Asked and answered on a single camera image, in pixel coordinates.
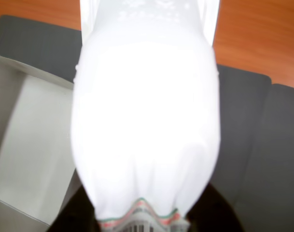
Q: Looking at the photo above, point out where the white sandwich pack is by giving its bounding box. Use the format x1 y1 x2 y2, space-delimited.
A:
70 0 223 232

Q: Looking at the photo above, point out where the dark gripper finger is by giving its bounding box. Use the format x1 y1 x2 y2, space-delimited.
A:
46 185 101 232
186 183 244 232

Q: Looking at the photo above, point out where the dark gray rubber mat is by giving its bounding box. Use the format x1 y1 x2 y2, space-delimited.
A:
233 83 294 232
0 14 272 232

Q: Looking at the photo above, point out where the gray paper box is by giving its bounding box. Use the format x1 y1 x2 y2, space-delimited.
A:
0 53 77 230

